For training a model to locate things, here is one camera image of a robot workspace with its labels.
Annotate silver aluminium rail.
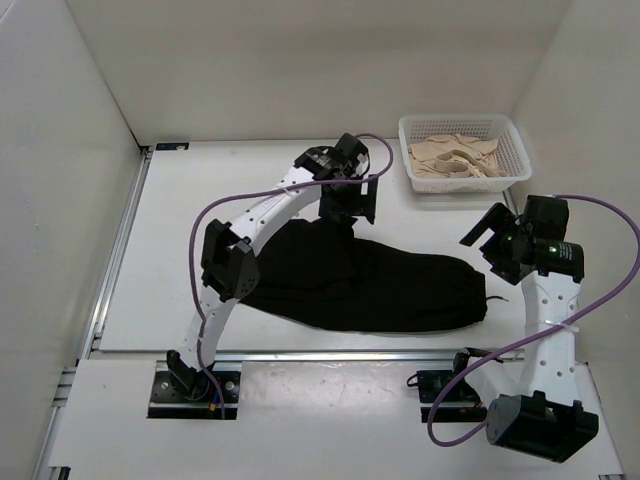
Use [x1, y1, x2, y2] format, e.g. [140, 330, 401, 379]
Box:
[99, 349, 531, 363]
[502, 187, 521, 215]
[76, 146, 154, 363]

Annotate small black label plate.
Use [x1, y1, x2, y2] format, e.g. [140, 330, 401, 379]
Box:
[155, 142, 190, 151]

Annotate silver left aluminium rail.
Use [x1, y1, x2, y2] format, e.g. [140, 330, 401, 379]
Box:
[76, 146, 154, 363]

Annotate black trousers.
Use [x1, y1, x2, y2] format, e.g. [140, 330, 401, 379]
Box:
[242, 219, 492, 334]

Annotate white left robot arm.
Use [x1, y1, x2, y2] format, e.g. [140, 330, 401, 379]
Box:
[167, 133, 378, 401]

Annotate white plastic basket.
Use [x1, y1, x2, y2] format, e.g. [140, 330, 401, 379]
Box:
[398, 114, 532, 194]

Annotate beige trousers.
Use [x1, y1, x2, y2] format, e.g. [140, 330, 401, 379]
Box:
[408, 134, 507, 179]

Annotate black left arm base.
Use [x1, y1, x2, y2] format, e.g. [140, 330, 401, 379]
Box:
[147, 365, 241, 421]

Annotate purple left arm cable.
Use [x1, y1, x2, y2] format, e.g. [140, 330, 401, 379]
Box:
[188, 132, 395, 417]

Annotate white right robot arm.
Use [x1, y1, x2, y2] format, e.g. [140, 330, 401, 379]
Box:
[449, 195, 599, 463]

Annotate silver front aluminium rail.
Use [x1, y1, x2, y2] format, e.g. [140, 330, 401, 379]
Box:
[99, 349, 531, 363]

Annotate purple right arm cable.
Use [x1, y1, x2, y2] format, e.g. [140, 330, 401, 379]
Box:
[427, 194, 640, 445]

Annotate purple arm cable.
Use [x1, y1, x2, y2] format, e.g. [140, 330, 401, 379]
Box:
[427, 194, 640, 445]
[188, 132, 395, 417]

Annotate silver right aluminium rail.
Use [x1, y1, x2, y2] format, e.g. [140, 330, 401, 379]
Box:
[502, 187, 521, 215]

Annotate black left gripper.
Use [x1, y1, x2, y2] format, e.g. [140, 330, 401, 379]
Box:
[318, 171, 377, 223]

